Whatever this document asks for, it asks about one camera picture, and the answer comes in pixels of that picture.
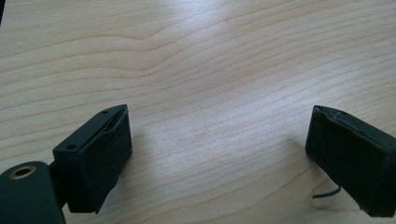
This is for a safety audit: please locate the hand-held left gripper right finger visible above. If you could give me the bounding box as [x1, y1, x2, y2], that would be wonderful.
[304, 105, 396, 218]

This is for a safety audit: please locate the thin black wire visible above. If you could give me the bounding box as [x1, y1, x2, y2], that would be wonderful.
[312, 186, 343, 200]

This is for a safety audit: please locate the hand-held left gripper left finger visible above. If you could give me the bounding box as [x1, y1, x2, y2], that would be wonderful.
[48, 104, 134, 215]

